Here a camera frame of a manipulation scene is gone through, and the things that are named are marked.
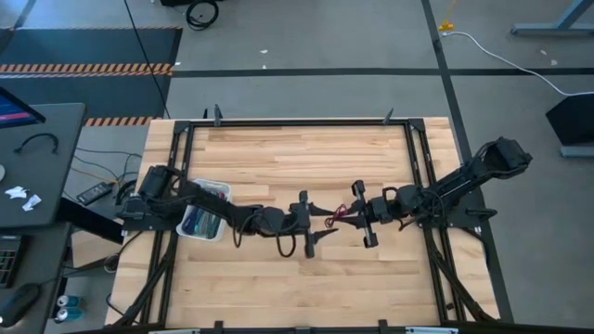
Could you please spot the black hazard-striped floor mat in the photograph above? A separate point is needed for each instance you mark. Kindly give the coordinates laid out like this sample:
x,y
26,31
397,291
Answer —
x,y
93,46

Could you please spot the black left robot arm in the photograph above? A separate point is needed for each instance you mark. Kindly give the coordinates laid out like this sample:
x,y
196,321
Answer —
x,y
218,206

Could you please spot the black power adapter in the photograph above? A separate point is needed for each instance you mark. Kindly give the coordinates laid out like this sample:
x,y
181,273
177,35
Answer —
x,y
94,193

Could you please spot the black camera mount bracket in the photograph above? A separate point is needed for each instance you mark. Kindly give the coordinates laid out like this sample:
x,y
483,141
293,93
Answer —
x,y
217,113
388,117

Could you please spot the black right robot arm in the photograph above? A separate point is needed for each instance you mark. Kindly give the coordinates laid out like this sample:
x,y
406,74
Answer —
x,y
464,178

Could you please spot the computer monitor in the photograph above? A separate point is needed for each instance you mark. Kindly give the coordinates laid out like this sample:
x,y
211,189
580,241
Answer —
x,y
16,111

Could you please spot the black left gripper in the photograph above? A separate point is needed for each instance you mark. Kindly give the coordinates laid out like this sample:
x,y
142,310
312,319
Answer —
x,y
299,220

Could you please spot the yellow plug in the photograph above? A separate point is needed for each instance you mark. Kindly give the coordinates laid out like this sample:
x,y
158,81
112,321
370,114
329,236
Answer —
x,y
446,25

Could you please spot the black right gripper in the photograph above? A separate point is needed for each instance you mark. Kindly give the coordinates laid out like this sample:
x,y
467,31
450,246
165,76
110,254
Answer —
x,y
380,209

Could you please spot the blue-grey table leg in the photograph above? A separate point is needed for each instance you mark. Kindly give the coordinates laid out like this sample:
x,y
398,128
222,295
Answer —
x,y
566,21

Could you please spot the black aluminium table frame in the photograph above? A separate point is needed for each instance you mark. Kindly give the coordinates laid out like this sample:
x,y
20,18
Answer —
x,y
301,123

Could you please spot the teal drink can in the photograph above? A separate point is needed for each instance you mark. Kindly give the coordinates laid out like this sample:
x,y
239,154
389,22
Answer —
x,y
68,314
69,301

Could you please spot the black box on grey base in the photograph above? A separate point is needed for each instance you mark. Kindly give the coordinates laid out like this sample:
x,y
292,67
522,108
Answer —
x,y
575,120

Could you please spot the crumpled white paper scrap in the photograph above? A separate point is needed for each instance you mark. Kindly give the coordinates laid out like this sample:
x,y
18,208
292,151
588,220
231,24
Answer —
x,y
16,192
31,202

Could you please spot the black computer mouse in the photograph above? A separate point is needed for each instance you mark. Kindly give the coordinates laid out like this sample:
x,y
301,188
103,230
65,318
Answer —
x,y
17,304

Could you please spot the black keyboard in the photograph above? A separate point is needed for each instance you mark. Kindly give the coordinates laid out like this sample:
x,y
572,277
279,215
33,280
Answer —
x,y
8,262

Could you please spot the white plastic bin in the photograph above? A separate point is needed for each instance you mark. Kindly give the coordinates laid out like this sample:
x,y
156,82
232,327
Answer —
x,y
183,229

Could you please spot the black side desk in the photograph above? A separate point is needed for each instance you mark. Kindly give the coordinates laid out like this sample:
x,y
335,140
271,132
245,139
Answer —
x,y
42,185

